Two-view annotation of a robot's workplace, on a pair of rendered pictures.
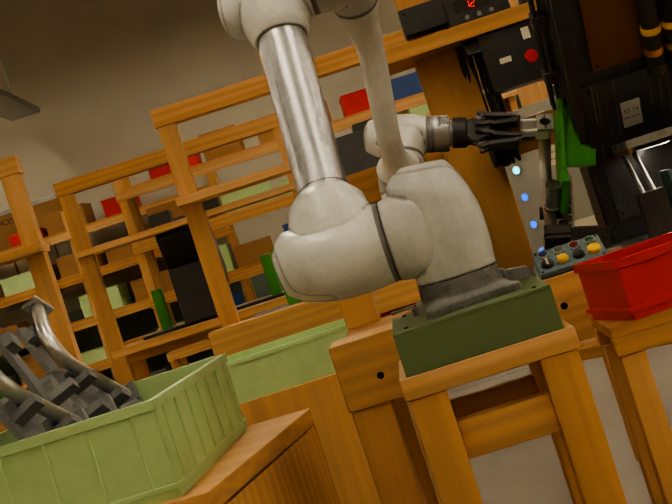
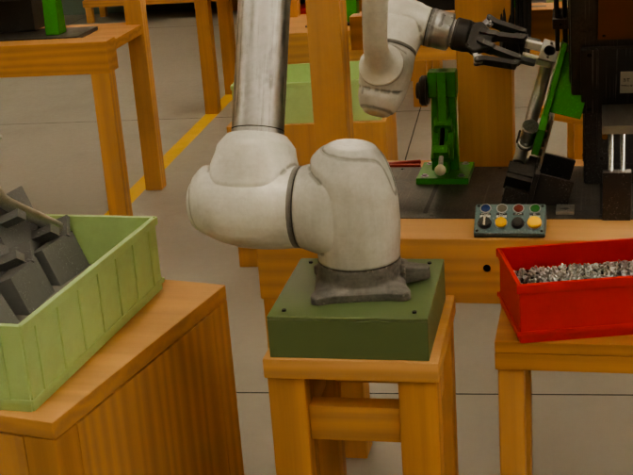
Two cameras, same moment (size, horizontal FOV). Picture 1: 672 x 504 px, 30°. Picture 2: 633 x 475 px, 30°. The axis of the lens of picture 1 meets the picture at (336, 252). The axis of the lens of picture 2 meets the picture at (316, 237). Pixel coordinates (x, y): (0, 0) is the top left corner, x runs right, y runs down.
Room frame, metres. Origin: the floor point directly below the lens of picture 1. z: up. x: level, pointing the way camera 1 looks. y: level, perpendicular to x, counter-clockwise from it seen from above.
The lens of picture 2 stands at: (0.29, -0.49, 1.74)
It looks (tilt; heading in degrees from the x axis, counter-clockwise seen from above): 19 degrees down; 10
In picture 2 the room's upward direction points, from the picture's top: 4 degrees counter-clockwise
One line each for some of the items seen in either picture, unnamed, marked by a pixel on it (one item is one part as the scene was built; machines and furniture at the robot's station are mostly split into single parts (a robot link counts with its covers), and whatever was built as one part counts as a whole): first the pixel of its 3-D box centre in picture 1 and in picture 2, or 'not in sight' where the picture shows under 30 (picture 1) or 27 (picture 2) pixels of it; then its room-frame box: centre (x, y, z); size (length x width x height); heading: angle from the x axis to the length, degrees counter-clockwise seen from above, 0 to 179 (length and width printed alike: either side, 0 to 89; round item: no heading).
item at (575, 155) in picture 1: (572, 140); (568, 83); (2.96, -0.61, 1.17); 0.13 x 0.12 x 0.20; 86
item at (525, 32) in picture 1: (516, 56); not in sight; (3.23, -0.60, 1.42); 0.17 x 0.12 x 0.15; 86
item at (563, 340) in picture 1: (483, 354); (364, 335); (2.34, -0.20, 0.83); 0.32 x 0.32 x 0.04; 87
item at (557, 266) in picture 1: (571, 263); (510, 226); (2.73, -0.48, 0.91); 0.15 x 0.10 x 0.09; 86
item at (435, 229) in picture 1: (433, 219); (349, 200); (2.34, -0.19, 1.10); 0.18 x 0.16 x 0.22; 84
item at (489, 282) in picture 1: (471, 284); (370, 270); (2.35, -0.22, 0.96); 0.22 x 0.18 x 0.06; 96
